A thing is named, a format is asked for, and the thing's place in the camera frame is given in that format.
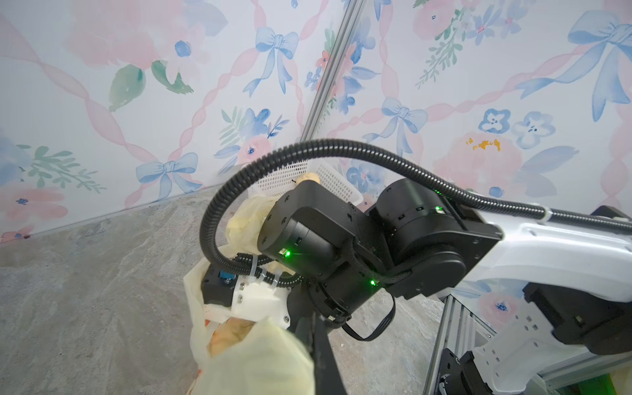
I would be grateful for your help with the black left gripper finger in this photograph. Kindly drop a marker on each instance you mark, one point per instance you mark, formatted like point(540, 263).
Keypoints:
point(313, 333)

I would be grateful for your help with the yellow plastic bag orange print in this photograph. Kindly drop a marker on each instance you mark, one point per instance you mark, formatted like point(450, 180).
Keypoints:
point(241, 356)

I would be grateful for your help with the pale yellow pear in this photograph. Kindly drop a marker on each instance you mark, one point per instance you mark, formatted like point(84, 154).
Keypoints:
point(310, 176)

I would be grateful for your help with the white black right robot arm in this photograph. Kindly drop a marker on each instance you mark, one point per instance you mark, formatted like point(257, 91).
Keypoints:
point(415, 241)

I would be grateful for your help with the white perforated plastic basket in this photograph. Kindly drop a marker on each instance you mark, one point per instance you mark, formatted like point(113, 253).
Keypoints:
point(288, 177)

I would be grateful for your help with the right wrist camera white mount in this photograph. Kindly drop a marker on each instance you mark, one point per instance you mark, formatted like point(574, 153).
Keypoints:
point(228, 296)

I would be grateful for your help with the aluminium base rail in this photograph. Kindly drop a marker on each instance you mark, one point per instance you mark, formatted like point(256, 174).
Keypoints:
point(522, 358)

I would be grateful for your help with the right aluminium corner post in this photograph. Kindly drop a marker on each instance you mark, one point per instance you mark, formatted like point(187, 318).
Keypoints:
point(337, 56)

